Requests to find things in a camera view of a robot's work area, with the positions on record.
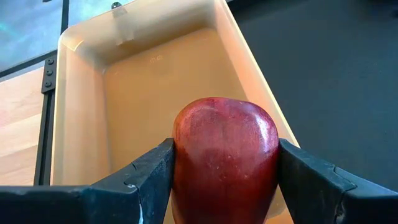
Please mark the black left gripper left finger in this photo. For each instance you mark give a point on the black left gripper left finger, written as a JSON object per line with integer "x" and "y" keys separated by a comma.
{"x": 93, "y": 205}

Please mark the wooden tray of red apples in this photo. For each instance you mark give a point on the wooden tray of red apples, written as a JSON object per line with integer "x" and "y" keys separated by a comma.
{"x": 140, "y": 93}

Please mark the dark red apple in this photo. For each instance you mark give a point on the dark red apple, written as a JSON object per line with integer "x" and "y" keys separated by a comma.
{"x": 224, "y": 155}

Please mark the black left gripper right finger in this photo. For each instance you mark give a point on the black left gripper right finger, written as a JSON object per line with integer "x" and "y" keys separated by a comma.
{"x": 326, "y": 193}

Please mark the black table mat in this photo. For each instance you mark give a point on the black table mat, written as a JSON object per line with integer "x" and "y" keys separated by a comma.
{"x": 326, "y": 77}

